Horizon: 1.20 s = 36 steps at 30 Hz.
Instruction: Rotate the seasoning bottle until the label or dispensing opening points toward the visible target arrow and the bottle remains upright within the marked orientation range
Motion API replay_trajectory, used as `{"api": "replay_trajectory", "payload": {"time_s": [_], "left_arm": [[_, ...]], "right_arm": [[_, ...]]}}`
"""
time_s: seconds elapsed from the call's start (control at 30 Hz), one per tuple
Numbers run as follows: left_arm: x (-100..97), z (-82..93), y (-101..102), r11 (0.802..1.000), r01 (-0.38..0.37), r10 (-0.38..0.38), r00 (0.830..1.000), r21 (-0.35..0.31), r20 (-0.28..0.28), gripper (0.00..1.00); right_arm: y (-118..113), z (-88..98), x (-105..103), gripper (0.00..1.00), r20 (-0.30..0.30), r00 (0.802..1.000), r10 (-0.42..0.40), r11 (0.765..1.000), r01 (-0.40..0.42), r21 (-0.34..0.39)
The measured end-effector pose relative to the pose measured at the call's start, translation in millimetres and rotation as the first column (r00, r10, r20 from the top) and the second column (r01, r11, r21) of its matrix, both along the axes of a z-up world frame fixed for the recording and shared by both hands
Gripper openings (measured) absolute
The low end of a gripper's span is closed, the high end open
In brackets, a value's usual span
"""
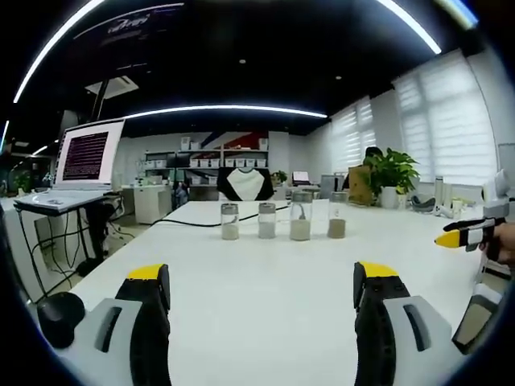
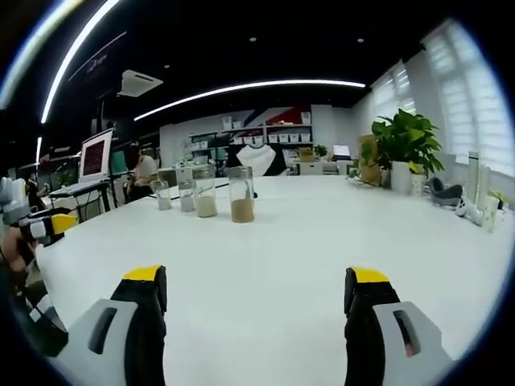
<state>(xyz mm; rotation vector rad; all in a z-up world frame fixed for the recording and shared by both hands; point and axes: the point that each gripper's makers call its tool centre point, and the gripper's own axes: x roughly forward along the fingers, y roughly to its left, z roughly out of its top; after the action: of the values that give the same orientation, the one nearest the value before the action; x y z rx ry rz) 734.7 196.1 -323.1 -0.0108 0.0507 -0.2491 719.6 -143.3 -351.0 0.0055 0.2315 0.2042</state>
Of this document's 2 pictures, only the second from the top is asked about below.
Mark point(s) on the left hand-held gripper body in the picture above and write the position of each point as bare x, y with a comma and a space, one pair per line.
12, 201

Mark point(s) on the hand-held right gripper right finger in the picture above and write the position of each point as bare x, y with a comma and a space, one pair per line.
370, 321

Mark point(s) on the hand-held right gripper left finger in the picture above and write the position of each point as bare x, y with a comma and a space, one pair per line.
133, 321

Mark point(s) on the short seasoning bottle white powder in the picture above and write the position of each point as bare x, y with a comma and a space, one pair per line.
163, 199

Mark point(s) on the seasoning bottle with grey powder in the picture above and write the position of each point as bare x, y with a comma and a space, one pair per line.
186, 197

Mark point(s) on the seasoning bottle with beige powder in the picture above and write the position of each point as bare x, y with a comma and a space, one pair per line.
206, 197

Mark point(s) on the seasoning bottle with brown powder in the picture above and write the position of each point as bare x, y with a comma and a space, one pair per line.
242, 201

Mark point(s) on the person's left hand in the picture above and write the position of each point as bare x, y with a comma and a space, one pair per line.
16, 249

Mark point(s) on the laptop on stand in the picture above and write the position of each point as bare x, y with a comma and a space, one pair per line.
95, 154

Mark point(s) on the black white checkered object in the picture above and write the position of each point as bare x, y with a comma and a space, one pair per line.
46, 321

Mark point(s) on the teal chair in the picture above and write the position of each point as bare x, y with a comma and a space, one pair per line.
119, 163

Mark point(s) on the grey curved holder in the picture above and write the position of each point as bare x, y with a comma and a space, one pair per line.
444, 193

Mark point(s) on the white game controller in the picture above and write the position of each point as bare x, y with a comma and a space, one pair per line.
470, 211

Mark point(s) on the small yellow-green potted plant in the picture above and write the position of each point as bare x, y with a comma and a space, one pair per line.
418, 179

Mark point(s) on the long curved ceiling light strip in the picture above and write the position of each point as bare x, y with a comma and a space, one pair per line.
249, 85
70, 60

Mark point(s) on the brown paper bag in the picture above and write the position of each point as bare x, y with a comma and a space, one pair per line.
369, 161

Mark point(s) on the ceiling air conditioner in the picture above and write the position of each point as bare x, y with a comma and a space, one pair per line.
138, 82

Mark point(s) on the small plant in white pot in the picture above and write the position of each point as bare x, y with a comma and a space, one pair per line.
494, 209

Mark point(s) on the open laptop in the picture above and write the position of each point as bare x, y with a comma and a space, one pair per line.
341, 152

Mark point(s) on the small leafy plant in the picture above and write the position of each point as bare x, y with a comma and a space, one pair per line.
320, 151

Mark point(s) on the tall white device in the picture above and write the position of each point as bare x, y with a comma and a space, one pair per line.
475, 177

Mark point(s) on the cardboard box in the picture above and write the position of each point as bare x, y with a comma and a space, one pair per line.
306, 154

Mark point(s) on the large green potted plant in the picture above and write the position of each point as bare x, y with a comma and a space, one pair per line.
406, 140

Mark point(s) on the white and black cloth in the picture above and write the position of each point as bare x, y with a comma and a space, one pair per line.
255, 161

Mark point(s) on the white storage shelf with bins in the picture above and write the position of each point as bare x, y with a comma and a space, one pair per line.
277, 136

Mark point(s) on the window blinds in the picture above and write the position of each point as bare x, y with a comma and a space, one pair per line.
470, 100

